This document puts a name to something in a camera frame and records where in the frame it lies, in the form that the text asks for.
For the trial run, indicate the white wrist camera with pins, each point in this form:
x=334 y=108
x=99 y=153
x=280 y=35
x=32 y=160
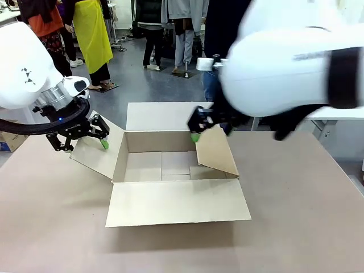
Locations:
x=204 y=64
x=79 y=85

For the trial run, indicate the person in dark jacket, jeans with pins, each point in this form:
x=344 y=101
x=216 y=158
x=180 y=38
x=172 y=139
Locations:
x=211 y=85

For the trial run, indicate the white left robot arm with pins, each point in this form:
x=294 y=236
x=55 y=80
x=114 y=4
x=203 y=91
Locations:
x=22 y=57

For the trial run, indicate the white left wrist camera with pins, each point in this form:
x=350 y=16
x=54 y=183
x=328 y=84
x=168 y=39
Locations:
x=79 y=85

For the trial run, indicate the person in black trousers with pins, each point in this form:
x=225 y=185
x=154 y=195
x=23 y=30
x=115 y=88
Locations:
x=150 y=45

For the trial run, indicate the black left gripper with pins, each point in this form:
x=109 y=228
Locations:
x=74 y=130

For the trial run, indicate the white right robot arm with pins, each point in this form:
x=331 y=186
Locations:
x=270 y=71

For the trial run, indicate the brown cardboard box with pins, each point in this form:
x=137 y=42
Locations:
x=176 y=204

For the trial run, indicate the person in yellow apron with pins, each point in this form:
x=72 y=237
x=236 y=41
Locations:
x=91 y=37

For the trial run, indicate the person in orange top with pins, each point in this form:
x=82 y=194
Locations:
x=45 y=20

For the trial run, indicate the white side table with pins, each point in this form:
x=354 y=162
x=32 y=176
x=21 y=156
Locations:
x=338 y=114

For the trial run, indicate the person in grey clothes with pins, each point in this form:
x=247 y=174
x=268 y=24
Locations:
x=182 y=42

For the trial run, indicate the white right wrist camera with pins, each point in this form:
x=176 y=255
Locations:
x=204 y=64

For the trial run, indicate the thin metal pole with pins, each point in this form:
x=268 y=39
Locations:
x=186 y=68

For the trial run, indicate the small printed cardboard box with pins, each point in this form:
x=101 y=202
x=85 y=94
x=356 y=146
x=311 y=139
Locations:
x=12 y=141

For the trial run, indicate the person in purple top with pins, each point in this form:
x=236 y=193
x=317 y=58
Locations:
x=69 y=47

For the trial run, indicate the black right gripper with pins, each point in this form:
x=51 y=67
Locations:
x=206 y=118

